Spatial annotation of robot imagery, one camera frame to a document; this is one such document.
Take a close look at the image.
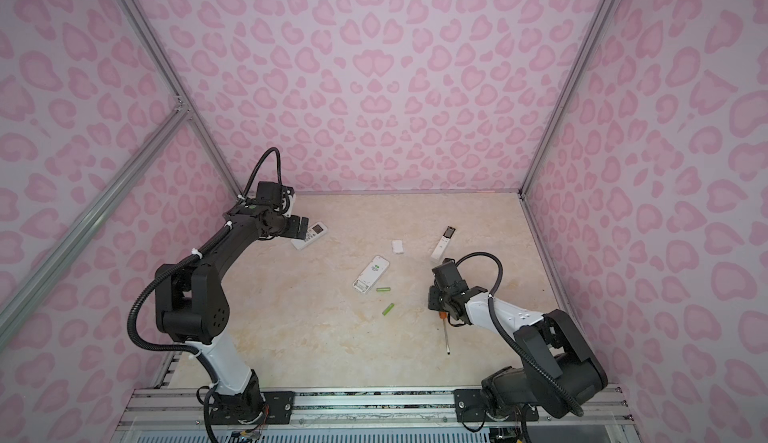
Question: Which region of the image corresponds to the orange handled screwdriver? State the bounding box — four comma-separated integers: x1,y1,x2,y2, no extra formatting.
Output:
439,311,451,355

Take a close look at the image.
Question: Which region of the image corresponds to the white air conditioner remote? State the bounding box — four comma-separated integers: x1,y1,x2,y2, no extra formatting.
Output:
291,222,328,251

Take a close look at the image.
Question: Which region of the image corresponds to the white remote with eco sticker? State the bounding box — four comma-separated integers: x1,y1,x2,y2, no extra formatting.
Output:
352,256,390,294

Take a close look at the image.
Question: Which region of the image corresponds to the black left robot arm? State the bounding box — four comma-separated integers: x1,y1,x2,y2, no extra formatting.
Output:
127,205,309,396

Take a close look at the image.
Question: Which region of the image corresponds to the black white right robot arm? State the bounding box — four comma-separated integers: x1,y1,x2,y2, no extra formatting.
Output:
428,256,608,422

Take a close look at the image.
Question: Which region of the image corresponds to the slim white remote with display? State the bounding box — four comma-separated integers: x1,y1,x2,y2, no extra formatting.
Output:
430,226,456,262

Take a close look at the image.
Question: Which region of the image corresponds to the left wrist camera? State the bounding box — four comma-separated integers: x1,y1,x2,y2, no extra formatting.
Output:
254,181,295,215

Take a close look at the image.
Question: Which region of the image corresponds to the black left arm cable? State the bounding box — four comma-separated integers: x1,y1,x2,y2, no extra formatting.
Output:
239,147,283,201

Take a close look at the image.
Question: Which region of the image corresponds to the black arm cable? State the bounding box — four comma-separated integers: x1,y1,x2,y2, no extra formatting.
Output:
452,251,584,418
239,147,283,201

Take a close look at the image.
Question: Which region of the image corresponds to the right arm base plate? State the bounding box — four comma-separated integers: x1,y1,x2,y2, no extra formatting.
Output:
452,388,540,424

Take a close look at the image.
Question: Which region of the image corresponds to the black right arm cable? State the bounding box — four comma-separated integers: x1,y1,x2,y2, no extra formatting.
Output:
452,251,584,418

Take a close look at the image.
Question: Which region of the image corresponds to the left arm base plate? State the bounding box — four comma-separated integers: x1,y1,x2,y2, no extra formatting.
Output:
209,391,296,426

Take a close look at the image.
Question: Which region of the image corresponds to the aluminium corner frame post left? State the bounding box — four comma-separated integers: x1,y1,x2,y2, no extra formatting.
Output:
116,0,241,196

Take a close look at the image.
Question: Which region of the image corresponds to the aluminium corner frame post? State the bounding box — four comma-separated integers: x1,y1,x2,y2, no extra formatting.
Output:
116,0,241,196
518,0,621,200

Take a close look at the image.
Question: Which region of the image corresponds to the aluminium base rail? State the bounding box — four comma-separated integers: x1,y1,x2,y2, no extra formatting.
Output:
113,382,634,443

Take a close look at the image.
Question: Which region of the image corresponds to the aluminium diagonal frame bar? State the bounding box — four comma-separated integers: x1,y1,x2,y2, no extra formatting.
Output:
1,104,189,348

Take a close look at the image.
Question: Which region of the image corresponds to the aluminium corner frame post right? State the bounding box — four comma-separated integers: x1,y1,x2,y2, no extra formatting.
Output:
518,0,621,200

